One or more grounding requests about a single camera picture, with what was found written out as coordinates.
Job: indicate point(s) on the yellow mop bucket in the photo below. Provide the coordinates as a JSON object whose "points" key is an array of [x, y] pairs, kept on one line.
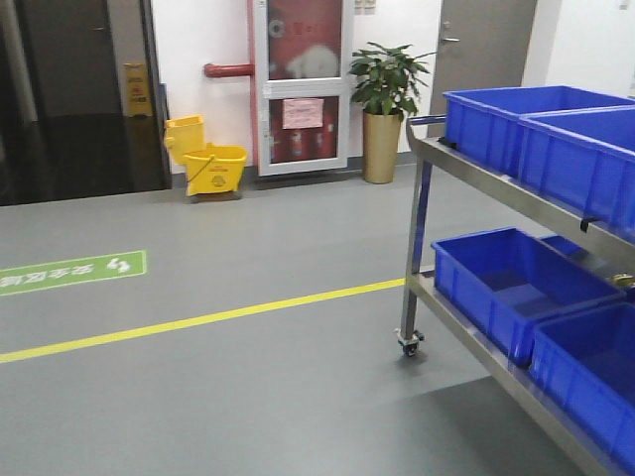
{"points": [[210, 168]]}

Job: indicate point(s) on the potted green plant gold pot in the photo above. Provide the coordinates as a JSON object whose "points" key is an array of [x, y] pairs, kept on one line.
{"points": [[388, 83]]}

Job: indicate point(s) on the blue bin cart lower left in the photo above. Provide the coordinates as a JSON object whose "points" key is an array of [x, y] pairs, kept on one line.
{"points": [[507, 282]]}

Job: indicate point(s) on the blue bin cart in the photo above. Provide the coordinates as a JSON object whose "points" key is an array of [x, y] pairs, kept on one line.
{"points": [[583, 158], [585, 363], [507, 282], [484, 124]]}

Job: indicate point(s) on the blue bin cart top left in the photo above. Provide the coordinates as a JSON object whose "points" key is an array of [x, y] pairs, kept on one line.
{"points": [[484, 124]]}

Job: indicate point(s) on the blue bin cart top right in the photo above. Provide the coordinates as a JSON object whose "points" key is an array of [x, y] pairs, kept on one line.
{"points": [[583, 158]]}

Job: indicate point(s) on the blue bin cart lower right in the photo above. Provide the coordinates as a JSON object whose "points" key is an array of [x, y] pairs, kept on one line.
{"points": [[585, 363]]}

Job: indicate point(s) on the steel trolley cart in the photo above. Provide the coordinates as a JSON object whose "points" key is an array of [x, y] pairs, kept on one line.
{"points": [[614, 246]]}

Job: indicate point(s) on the fire hose cabinet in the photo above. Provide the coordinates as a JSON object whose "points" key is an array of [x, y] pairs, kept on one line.
{"points": [[301, 52]]}

